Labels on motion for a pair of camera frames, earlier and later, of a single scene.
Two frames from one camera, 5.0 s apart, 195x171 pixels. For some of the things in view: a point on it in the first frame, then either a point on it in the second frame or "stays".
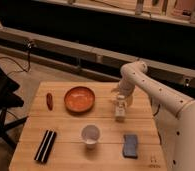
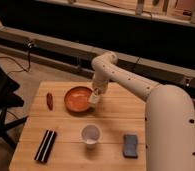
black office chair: (3, 97) stays
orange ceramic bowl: (80, 99) stays
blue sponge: (130, 146) stays
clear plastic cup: (90, 135) stays
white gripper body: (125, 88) → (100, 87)
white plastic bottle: (120, 108) → (94, 99)
